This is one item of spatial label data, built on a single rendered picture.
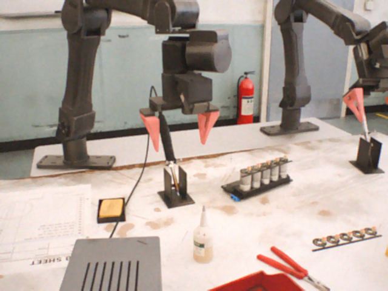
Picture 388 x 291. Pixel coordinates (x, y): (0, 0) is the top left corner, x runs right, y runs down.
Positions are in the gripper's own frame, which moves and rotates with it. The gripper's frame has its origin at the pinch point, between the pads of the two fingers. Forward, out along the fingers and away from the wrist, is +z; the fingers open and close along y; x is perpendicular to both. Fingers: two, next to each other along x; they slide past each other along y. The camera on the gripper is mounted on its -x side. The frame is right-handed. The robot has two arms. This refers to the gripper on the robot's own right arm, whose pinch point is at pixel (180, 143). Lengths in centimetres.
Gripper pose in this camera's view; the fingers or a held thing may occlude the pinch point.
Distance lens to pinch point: 73.4
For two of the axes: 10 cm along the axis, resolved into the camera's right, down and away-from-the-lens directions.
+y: 9.3, -1.4, 3.5
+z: 0.2, 9.4, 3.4
